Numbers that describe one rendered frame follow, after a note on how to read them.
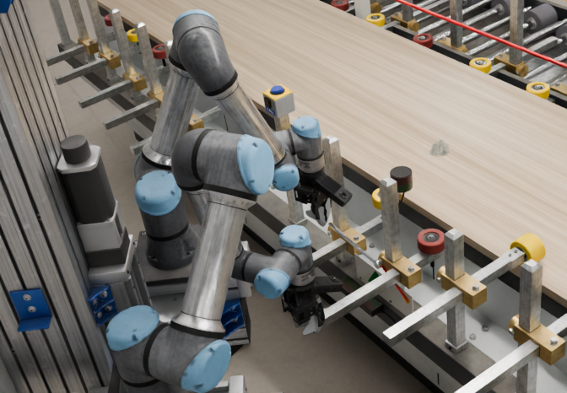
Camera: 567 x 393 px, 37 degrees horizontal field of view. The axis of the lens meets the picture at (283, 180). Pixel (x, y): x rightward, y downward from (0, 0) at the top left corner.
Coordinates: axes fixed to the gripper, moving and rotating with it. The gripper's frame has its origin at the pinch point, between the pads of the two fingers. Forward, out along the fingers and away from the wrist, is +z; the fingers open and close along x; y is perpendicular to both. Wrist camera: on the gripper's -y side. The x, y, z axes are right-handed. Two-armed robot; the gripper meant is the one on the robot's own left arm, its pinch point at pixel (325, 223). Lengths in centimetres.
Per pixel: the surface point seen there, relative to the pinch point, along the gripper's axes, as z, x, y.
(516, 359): -4, 27, -71
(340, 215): 2.1, -7.4, -0.4
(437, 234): 1.4, -11.1, -31.2
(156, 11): 2, -103, 163
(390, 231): -6.6, 1.9, -23.6
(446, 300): -4, 17, -48
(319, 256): 9.5, 4.8, 0.3
